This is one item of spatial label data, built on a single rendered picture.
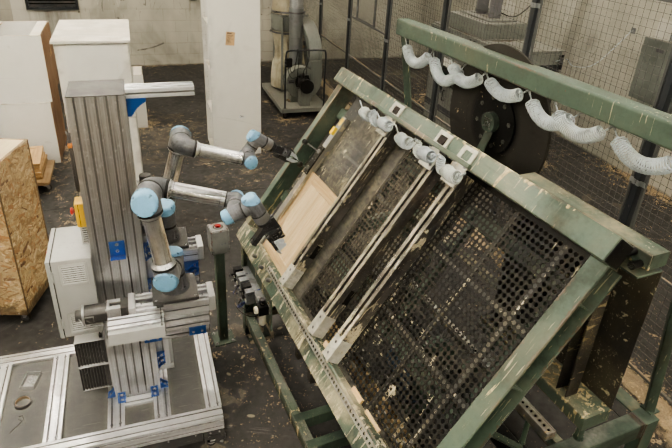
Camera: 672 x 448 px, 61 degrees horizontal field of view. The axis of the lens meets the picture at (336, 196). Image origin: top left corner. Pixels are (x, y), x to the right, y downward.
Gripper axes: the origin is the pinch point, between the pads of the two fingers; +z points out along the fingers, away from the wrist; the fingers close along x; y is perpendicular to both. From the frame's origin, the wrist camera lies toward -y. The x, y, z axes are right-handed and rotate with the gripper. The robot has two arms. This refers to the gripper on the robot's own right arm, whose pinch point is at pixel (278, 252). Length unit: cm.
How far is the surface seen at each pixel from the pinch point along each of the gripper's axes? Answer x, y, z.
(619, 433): -102, 93, 108
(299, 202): 70, 21, 25
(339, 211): 27.8, 37.1, 16.4
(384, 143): 30, 76, -5
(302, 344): -15, -14, 46
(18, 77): 445, -173, -55
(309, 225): 47, 19, 28
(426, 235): -33, 63, 10
